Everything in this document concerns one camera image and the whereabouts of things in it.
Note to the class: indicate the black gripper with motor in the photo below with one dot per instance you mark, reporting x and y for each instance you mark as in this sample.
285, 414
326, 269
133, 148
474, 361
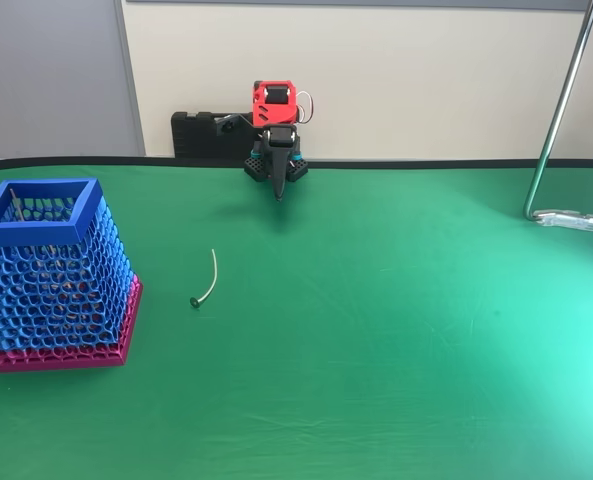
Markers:
279, 159

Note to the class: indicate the chrome metal stand pole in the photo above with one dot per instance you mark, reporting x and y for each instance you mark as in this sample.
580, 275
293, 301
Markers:
558, 115

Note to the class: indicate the clear clamp on pole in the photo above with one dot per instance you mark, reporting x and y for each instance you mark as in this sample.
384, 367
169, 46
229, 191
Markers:
566, 220

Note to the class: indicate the green cloth with black border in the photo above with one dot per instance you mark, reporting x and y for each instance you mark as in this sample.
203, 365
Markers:
351, 325

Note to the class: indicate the blue and magenta mesh basket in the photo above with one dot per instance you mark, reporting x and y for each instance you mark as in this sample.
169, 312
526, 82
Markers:
36, 232

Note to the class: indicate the black perforated arm base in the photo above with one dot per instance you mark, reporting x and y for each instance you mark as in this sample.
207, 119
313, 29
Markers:
255, 169

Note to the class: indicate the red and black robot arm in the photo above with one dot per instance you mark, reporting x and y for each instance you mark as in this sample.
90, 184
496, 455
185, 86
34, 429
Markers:
273, 112

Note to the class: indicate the black plastic tool case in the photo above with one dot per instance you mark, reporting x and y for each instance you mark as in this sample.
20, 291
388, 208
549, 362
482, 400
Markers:
196, 135

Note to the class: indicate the small camera board on bracket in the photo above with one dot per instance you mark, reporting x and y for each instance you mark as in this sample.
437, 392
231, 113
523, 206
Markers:
227, 125

